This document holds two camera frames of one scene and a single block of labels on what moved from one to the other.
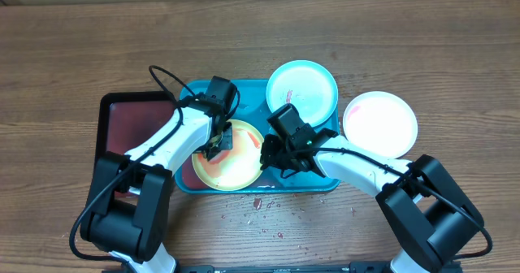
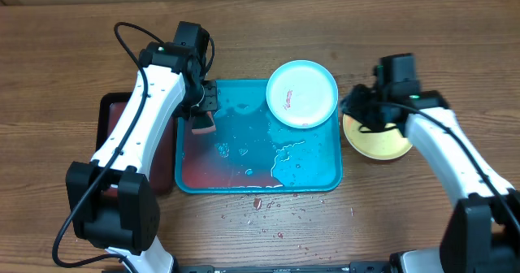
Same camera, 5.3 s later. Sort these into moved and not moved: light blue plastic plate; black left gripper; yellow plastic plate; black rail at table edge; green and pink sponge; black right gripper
Moved: yellow plastic plate; black right gripper; black left gripper; green and pink sponge
Not moved: black rail at table edge; light blue plastic plate
